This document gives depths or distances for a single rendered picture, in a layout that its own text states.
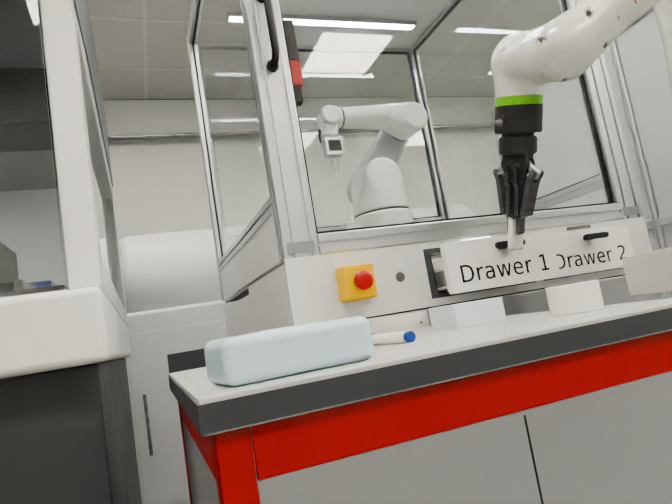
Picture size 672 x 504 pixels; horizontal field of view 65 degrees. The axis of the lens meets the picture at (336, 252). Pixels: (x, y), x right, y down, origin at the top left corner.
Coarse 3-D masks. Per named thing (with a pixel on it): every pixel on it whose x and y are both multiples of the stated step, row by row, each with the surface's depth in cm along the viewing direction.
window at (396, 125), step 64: (320, 0) 125; (384, 0) 131; (448, 0) 137; (512, 0) 145; (320, 64) 121; (384, 64) 127; (448, 64) 134; (320, 128) 119; (384, 128) 124; (448, 128) 130; (576, 128) 144; (320, 192) 116; (384, 192) 121; (448, 192) 127; (576, 192) 140
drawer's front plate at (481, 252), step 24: (480, 240) 115; (504, 240) 117; (528, 240) 120; (552, 240) 122; (456, 264) 112; (480, 264) 114; (528, 264) 118; (552, 264) 121; (456, 288) 111; (480, 288) 113
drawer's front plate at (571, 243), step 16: (560, 240) 131; (576, 240) 133; (592, 240) 135; (608, 240) 136; (624, 240) 138; (560, 256) 130; (592, 256) 134; (624, 256) 137; (560, 272) 129; (576, 272) 131
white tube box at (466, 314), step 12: (480, 300) 85; (492, 300) 86; (432, 312) 95; (444, 312) 89; (456, 312) 84; (468, 312) 85; (480, 312) 85; (492, 312) 85; (504, 312) 86; (432, 324) 95; (444, 324) 90; (456, 324) 84; (468, 324) 84
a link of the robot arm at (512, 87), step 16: (528, 32) 97; (496, 48) 104; (512, 48) 99; (496, 64) 104; (512, 64) 100; (496, 80) 105; (512, 80) 102; (528, 80) 99; (496, 96) 106; (512, 96) 103; (528, 96) 102
